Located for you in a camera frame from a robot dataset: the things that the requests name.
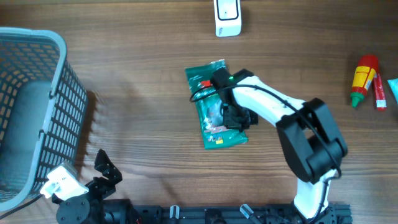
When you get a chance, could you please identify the green 3M wipes pouch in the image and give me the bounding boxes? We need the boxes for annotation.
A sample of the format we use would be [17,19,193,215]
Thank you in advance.
[185,59,248,150]

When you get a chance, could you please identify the sriracha bottle with green cap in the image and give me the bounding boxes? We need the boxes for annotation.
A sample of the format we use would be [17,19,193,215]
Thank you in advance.
[350,54,379,108]

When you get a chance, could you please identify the red stick sachet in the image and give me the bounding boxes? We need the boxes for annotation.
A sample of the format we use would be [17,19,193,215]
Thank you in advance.
[373,73,387,111]

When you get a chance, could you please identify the teal wet wipes packet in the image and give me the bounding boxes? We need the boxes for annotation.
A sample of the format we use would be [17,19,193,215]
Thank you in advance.
[387,78,398,103]

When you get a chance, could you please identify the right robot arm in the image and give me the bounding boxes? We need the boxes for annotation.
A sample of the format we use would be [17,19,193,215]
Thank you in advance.
[210,68,348,223]

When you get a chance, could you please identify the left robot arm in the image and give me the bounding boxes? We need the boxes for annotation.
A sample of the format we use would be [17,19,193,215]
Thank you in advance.
[56,149,140,224]

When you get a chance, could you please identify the white barcode scanner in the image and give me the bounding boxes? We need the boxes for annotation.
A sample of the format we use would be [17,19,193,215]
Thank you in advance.
[213,0,242,37]

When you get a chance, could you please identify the grey plastic shopping basket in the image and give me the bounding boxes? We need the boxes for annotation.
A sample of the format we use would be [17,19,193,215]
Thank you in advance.
[1,27,88,211]

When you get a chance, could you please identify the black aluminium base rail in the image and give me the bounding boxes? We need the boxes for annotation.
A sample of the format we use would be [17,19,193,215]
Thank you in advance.
[99,198,353,224]

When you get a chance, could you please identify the black left camera cable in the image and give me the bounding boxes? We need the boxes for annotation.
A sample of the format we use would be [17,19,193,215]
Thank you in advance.
[0,194,44,220]

